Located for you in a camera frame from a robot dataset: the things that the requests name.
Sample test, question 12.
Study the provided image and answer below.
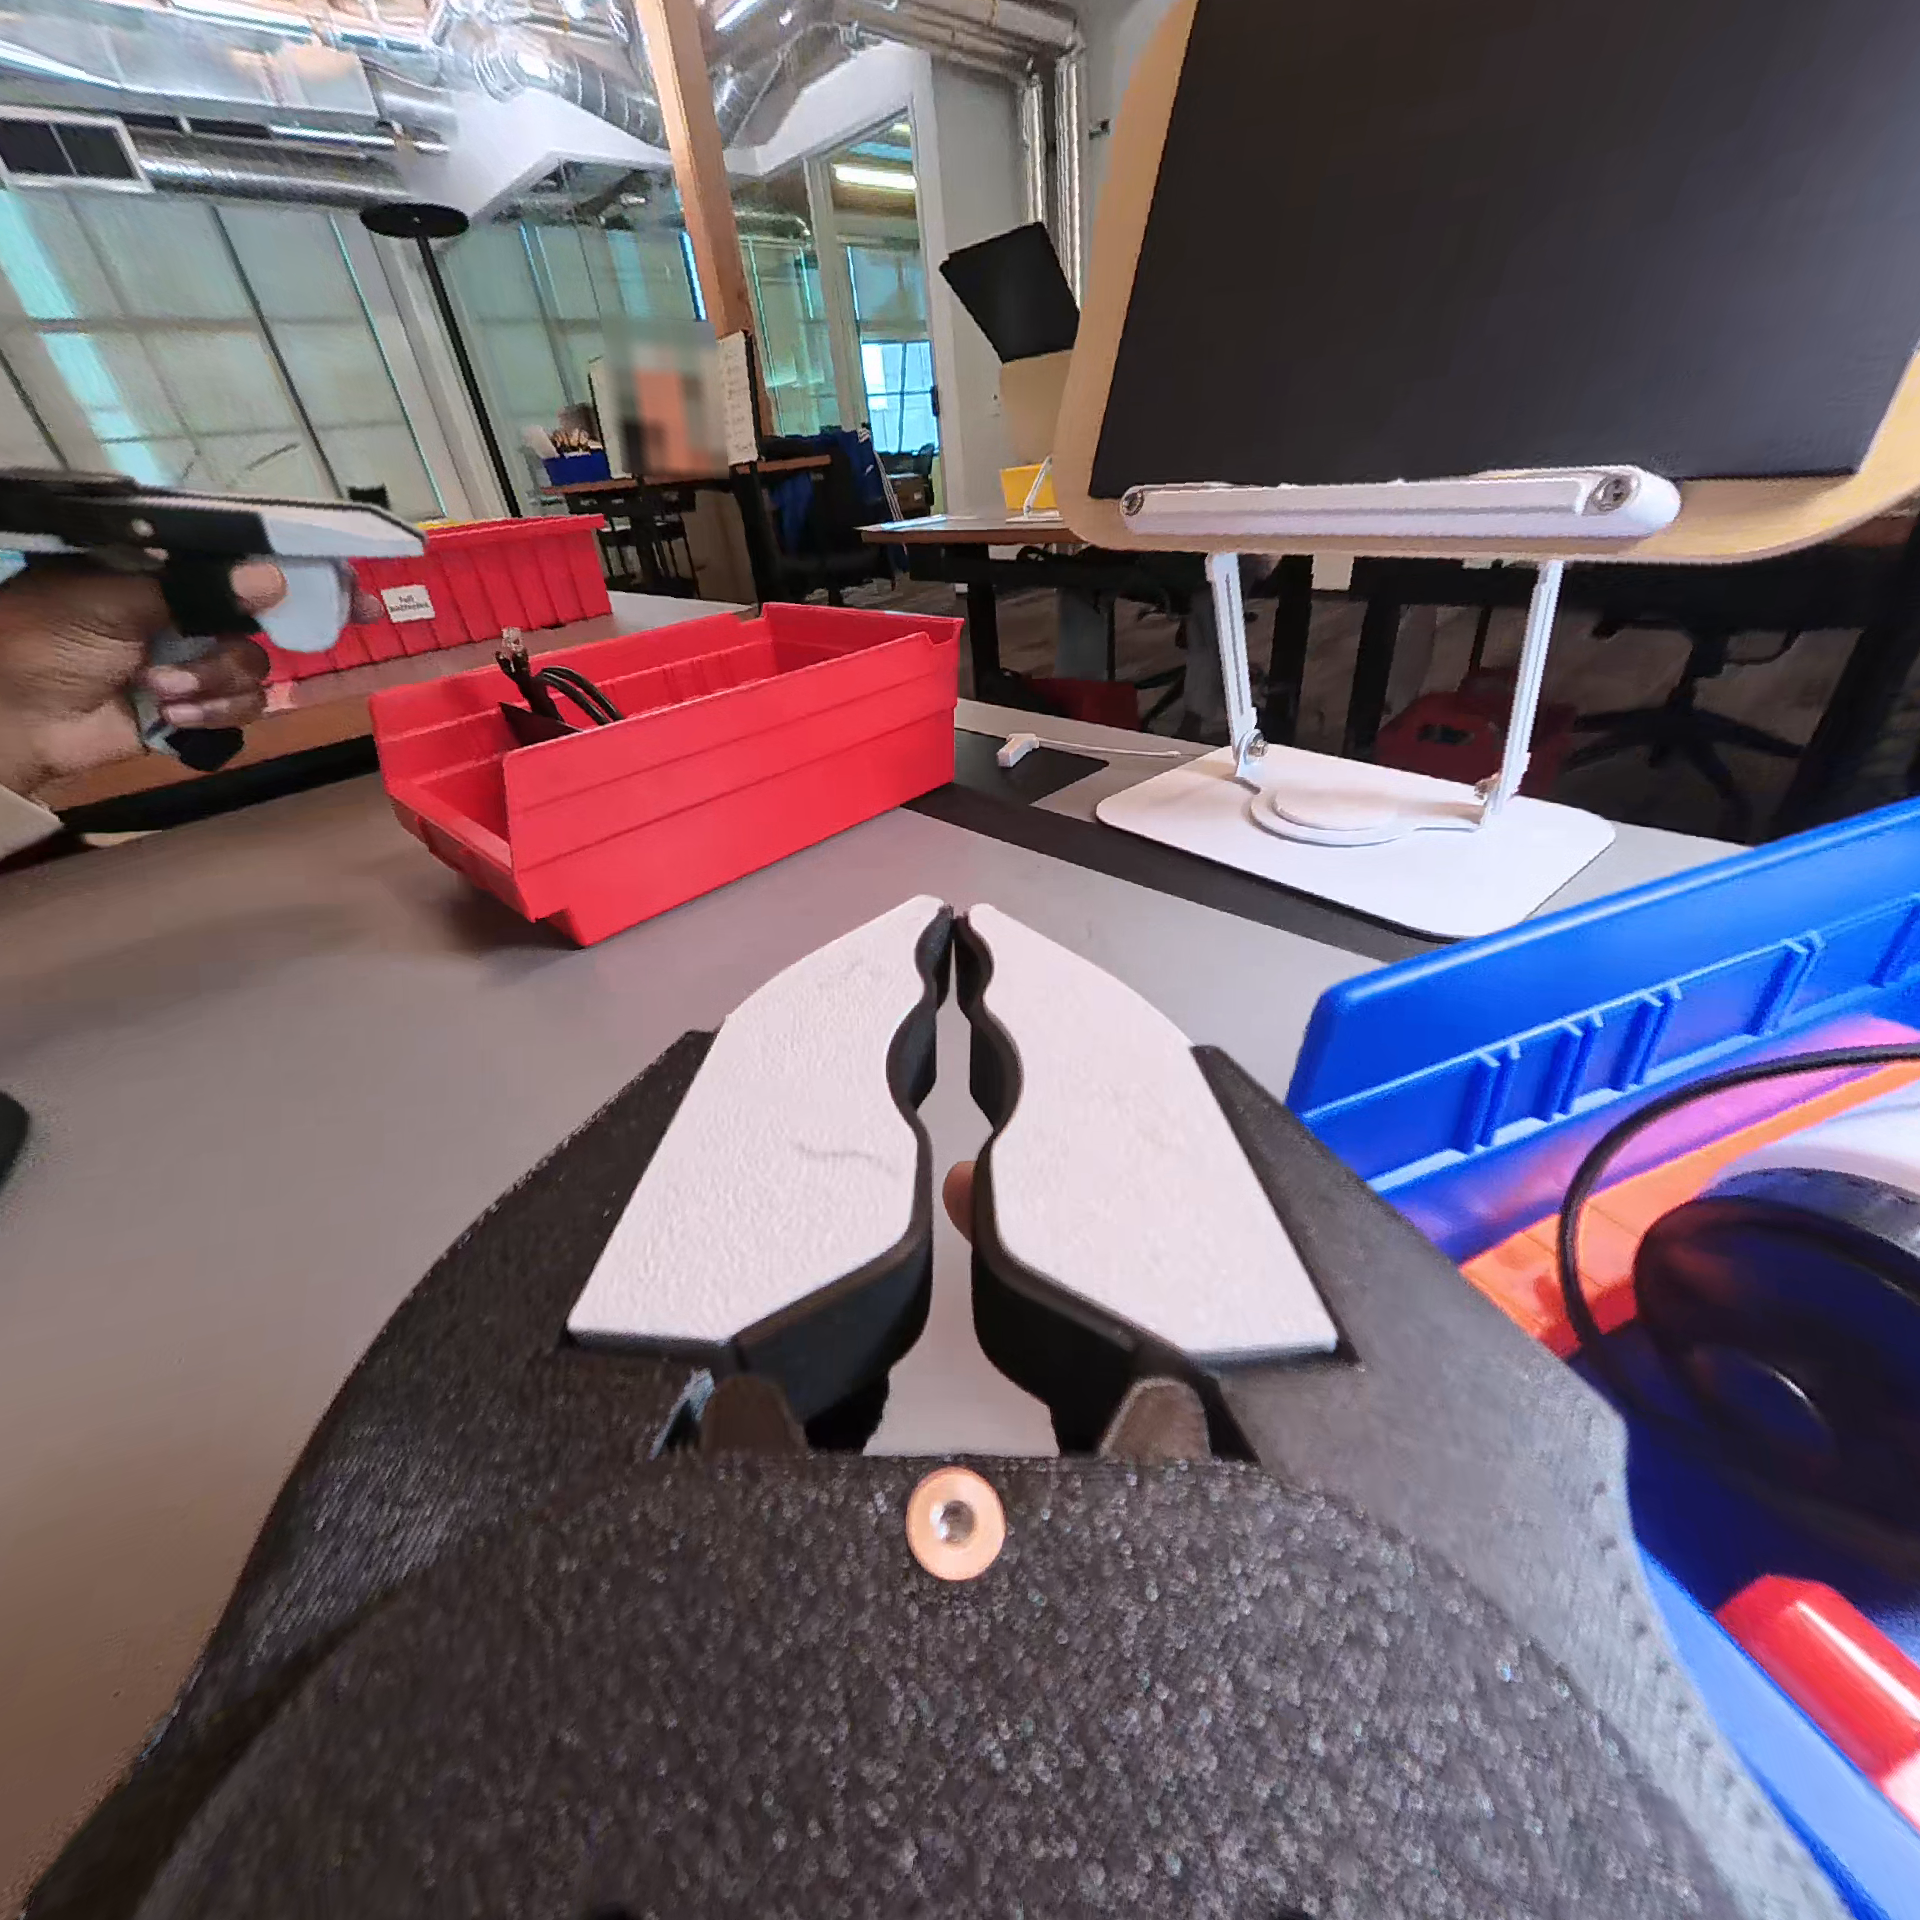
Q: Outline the small white plastic clip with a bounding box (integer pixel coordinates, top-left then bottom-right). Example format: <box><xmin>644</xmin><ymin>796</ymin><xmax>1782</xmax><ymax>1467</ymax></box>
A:
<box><xmin>996</xmin><ymin>730</ymin><xmax>1191</xmax><ymax>769</ymax></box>

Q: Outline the black cable bundle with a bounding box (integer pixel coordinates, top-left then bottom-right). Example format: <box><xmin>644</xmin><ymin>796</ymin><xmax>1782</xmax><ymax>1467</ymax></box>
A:
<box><xmin>496</xmin><ymin>629</ymin><xmax>628</xmax><ymax>737</ymax></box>

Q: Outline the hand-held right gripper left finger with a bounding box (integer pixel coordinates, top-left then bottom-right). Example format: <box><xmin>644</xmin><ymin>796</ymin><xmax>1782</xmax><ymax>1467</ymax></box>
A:
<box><xmin>565</xmin><ymin>894</ymin><xmax>958</xmax><ymax>1449</ymax></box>

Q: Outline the black panel with wooden frame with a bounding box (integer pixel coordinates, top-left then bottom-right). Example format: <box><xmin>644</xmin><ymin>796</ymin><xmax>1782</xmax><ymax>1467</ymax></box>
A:
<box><xmin>1055</xmin><ymin>0</ymin><xmax>1920</xmax><ymax>564</ymax></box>
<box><xmin>940</xmin><ymin>221</ymin><xmax>1085</xmax><ymax>470</ymax></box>

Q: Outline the silver air duct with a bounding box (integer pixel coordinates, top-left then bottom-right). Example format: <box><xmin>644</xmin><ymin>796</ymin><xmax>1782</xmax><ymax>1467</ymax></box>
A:
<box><xmin>376</xmin><ymin>0</ymin><xmax>1085</xmax><ymax>152</ymax></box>

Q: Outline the grey desk with wooden edge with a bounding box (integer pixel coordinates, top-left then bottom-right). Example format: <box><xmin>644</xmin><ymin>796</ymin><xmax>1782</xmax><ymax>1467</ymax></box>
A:
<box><xmin>30</xmin><ymin>589</ymin><xmax>752</xmax><ymax>819</ymax></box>

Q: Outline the black office chair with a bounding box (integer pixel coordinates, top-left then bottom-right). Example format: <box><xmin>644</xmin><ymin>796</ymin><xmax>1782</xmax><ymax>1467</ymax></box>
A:
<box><xmin>756</xmin><ymin>425</ymin><xmax>906</xmax><ymax>605</ymax></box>

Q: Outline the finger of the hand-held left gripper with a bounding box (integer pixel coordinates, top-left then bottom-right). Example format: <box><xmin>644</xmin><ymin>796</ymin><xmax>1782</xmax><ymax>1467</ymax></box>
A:
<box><xmin>138</xmin><ymin>499</ymin><xmax>433</xmax><ymax>562</ymax></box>

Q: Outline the red plastic bin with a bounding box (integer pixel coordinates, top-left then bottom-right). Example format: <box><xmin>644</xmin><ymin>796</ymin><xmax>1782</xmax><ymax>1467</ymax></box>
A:
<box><xmin>256</xmin><ymin>513</ymin><xmax>613</xmax><ymax>685</ymax></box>
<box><xmin>367</xmin><ymin>599</ymin><xmax>965</xmax><ymax>949</ymax></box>

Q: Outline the red plastic crate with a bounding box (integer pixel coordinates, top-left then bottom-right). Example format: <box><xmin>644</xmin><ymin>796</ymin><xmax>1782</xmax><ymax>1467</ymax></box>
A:
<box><xmin>1372</xmin><ymin>687</ymin><xmax>1579</xmax><ymax>801</ymax></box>

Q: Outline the black ceiling vent box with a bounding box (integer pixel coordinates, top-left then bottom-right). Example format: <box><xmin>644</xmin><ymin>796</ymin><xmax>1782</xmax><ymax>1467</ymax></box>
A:
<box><xmin>0</xmin><ymin>108</ymin><xmax>156</xmax><ymax>193</ymax></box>

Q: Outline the black floor lamp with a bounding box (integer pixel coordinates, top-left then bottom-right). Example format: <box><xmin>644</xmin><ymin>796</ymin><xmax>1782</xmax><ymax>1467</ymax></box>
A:
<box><xmin>362</xmin><ymin>202</ymin><xmax>529</xmax><ymax>520</ymax></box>

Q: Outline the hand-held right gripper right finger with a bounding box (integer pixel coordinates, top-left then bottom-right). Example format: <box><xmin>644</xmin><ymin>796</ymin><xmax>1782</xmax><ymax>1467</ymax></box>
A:
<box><xmin>956</xmin><ymin>902</ymin><xmax>1344</xmax><ymax>1453</ymax></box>

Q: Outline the wooden desk with black legs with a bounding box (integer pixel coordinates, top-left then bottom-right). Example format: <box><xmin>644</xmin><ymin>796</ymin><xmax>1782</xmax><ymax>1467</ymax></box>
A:
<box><xmin>858</xmin><ymin>510</ymin><xmax>1083</xmax><ymax>706</ymax></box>

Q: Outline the blue plastic bin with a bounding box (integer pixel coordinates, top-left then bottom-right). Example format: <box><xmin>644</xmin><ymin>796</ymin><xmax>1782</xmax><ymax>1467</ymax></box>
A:
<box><xmin>1286</xmin><ymin>799</ymin><xmax>1920</xmax><ymax>1920</ymax></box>

